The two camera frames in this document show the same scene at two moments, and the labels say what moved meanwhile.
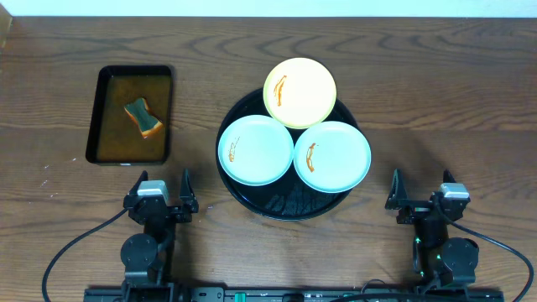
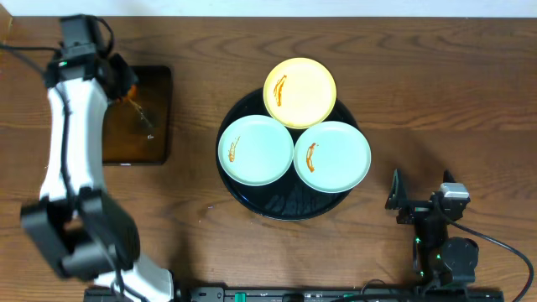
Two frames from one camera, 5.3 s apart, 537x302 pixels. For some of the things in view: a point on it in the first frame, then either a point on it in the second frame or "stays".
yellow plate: (299, 93) stays
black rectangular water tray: (113, 136) stays
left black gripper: (164, 208) to (122, 80)
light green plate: (256, 150) stays
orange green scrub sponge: (140, 112) to (132, 91)
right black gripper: (420, 209) stays
